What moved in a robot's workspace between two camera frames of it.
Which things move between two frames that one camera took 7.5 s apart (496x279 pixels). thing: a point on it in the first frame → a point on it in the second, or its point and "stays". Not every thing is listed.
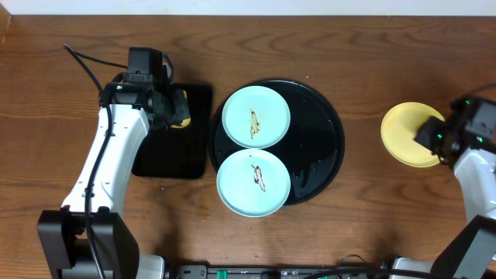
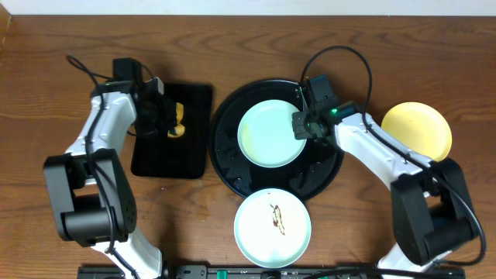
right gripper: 421,136 → 298,131
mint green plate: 253,183 → 273,228
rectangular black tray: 179,153 stays
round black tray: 313,149 stays
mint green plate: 256,116 → 266,136
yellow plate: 399,129 stays
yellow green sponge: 181,113 → 179,129
